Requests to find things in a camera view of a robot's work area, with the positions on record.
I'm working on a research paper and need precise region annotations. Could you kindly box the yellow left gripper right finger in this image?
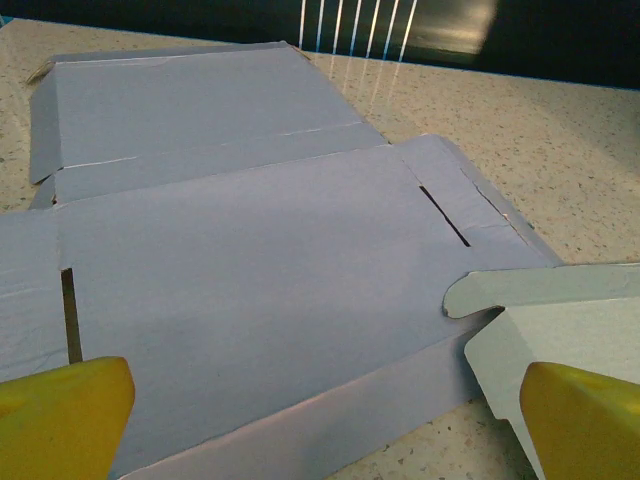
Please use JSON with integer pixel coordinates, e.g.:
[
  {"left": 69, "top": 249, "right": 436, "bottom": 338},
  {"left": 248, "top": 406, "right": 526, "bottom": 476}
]
[{"left": 519, "top": 361, "right": 640, "bottom": 480}]

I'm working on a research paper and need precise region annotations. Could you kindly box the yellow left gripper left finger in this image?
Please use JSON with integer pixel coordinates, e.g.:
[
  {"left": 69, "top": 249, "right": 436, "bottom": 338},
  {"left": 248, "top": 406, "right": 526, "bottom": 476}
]
[{"left": 0, "top": 355, "right": 136, "bottom": 480}]

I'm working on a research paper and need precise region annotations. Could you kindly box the lilac paper box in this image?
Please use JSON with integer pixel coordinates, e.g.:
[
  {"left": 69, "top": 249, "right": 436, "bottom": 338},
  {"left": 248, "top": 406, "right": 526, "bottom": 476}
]
[{"left": 0, "top": 40, "right": 564, "bottom": 480}]

